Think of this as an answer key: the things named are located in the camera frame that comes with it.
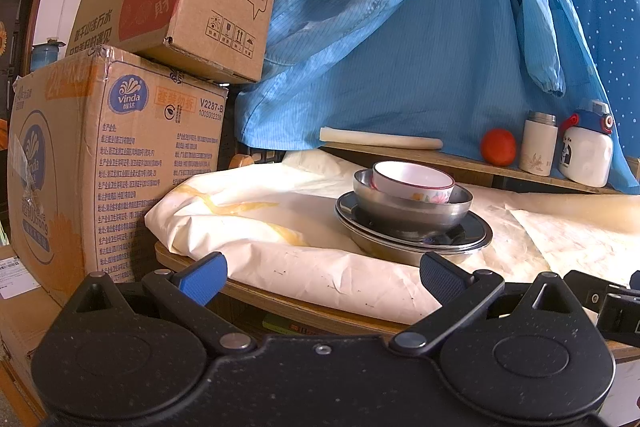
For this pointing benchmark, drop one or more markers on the white water bottle blue lid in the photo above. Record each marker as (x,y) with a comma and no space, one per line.
(586,157)

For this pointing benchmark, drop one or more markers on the cream tablecloth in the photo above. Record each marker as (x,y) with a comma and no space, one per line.
(275,227)

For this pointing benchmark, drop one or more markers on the large stainless steel plate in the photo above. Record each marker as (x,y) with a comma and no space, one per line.
(395,254)

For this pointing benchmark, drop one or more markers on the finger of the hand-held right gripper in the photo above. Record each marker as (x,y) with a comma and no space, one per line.
(586,289)
(635,280)

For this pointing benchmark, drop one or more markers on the blue water jug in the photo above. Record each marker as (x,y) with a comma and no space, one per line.
(48,57)

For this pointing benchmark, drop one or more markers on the white ceramic bowl red rim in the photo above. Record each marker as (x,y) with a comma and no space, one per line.
(412,179)

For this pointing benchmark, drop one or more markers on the wooden shelf board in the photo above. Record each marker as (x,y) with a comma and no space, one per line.
(465,164)

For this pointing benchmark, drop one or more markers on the red tomato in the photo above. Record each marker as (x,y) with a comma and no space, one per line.
(498,147)

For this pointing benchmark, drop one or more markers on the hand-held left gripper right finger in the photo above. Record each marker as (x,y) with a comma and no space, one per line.
(442,278)

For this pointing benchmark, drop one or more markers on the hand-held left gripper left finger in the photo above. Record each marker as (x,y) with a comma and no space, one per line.
(202,277)

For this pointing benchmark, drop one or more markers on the stainless steel bowl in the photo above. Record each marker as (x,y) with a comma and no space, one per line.
(410,217)

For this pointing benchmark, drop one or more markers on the cardboard box with blue logo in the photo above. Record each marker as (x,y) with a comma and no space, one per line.
(140,167)

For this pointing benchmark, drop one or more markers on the beige thermos cup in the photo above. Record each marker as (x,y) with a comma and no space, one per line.
(537,147)

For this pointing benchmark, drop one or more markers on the black plastic crate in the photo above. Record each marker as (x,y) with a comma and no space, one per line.
(255,152)

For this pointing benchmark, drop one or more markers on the green book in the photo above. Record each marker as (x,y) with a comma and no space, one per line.
(290,324)

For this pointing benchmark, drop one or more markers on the cardboard box with white label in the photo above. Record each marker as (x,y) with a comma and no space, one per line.
(25,322)

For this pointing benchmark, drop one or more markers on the wooden table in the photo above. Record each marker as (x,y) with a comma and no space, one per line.
(300,307)

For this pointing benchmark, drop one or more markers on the light blue lab coat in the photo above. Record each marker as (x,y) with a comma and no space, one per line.
(400,47)

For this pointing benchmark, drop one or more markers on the cream rolling pin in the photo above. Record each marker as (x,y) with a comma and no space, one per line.
(380,138)

